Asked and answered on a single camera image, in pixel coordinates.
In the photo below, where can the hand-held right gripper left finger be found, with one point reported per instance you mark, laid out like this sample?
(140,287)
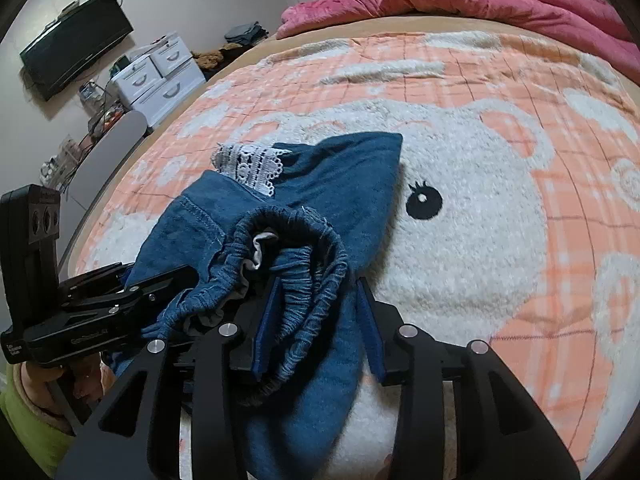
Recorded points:
(265,330)

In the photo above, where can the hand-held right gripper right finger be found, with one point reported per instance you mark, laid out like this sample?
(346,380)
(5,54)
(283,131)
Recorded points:
(371,330)

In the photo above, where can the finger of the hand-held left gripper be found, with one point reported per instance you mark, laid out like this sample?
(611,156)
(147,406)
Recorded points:
(160,287)
(95,282)

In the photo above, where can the blue denim pants with lace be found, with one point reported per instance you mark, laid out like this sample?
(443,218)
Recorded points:
(325,410)

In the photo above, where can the person's left forearm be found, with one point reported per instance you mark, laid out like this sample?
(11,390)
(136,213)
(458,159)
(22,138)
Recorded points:
(30,440)

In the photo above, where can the person's left hand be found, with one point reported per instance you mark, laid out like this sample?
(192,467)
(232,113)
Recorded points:
(87,380)

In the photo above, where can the grey rounded board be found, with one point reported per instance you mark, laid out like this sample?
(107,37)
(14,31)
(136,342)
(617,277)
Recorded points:
(110,150)

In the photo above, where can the pink plaid printed blanket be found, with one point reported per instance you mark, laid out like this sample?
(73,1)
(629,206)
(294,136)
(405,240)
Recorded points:
(475,240)

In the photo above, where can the cluttered side table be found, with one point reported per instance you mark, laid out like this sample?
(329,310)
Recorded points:
(97,110)

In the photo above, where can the white drawer chest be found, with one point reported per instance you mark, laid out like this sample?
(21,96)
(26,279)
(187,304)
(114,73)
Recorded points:
(150,80)

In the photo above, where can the pile of clothes on floor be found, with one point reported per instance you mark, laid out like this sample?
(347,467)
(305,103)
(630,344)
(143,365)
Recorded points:
(215,55)

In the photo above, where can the pile of blue clothes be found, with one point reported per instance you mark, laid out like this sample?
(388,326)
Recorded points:
(245,32)

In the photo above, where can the pink comforter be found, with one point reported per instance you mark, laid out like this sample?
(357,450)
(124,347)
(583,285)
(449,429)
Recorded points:
(450,0)

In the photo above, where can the black wall television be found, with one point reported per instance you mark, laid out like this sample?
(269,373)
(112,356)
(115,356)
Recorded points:
(75,45)

